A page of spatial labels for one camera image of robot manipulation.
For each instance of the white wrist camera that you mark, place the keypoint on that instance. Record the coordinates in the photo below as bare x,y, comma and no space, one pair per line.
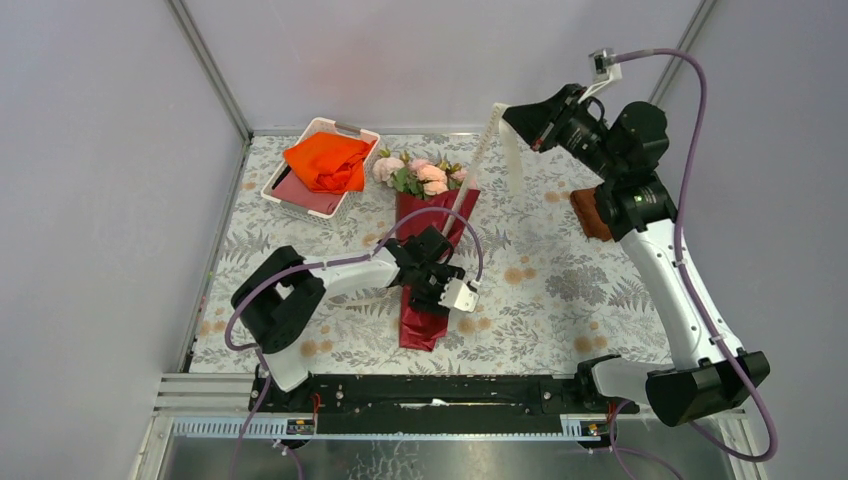
606,72
460,295

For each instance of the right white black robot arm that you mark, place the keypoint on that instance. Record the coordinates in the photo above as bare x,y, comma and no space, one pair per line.
710,370

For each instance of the brown folded cloth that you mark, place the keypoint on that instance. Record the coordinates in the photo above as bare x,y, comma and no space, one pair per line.
584,205

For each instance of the pink fake flower bunch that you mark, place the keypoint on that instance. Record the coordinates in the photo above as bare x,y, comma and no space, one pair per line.
423,177

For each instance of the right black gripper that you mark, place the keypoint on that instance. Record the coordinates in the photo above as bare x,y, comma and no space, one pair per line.
544,121

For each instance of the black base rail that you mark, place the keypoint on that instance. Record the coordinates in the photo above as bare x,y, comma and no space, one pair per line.
432,404

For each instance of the orange folded cloth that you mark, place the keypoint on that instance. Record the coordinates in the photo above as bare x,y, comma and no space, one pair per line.
329,163

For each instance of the pink paper sheet in basket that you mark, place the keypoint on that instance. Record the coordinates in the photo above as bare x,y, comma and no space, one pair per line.
289,188

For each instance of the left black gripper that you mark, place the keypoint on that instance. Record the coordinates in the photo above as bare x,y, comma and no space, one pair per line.
445,273

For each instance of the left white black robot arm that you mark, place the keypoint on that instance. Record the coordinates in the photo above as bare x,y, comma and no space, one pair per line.
276,303

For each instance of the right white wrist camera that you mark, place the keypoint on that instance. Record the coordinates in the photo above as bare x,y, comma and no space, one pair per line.
606,72

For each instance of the dark red wrapping paper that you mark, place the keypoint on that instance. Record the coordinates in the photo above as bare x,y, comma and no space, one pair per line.
420,330

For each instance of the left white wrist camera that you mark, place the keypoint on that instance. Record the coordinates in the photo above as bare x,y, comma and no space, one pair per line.
460,295

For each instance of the floral patterned table mat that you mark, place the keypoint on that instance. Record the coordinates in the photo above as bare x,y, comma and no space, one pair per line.
551,297

